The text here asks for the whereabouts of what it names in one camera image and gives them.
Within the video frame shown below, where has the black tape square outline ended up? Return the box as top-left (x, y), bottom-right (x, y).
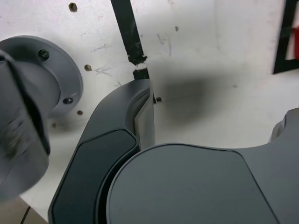
top-left (272, 0), bottom-right (299, 75)

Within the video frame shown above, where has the black tape strip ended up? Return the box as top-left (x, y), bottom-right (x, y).
top-left (109, 0), bottom-right (150, 81)

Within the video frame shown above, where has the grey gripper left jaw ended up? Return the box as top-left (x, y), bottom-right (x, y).
top-left (48, 80), bottom-right (157, 224)

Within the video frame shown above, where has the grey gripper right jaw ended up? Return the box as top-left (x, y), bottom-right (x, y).
top-left (98, 108), bottom-right (299, 224)

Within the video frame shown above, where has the red cube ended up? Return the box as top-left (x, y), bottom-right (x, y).
top-left (286, 21), bottom-right (299, 61)

